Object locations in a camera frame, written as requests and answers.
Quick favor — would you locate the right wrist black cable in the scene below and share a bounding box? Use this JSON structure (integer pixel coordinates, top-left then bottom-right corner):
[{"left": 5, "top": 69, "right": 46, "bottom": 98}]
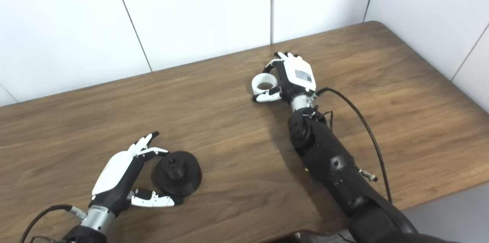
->
[{"left": 311, "top": 87, "right": 393, "bottom": 203}]

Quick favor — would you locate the white plastic ring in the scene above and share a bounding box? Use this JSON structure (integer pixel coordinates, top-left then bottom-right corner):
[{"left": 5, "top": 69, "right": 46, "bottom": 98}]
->
[{"left": 251, "top": 73, "right": 279, "bottom": 96}]

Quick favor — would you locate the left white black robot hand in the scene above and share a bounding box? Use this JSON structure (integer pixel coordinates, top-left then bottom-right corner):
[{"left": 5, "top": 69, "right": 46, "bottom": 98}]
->
[{"left": 91, "top": 131, "right": 184, "bottom": 217}]

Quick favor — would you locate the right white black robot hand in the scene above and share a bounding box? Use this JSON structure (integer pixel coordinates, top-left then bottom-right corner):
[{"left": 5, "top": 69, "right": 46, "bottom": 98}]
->
[{"left": 252, "top": 52, "right": 317, "bottom": 103}]

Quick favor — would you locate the round black stepped part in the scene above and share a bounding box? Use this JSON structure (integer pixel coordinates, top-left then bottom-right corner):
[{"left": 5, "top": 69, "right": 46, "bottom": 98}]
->
[{"left": 152, "top": 151, "right": 202, "bottom": 198}]

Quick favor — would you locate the right arm thin wire bundle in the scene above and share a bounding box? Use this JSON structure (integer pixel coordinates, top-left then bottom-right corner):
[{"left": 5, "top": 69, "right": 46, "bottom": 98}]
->
[{"left": 311, "top": 107, "right": 334, "bottom": 129}]

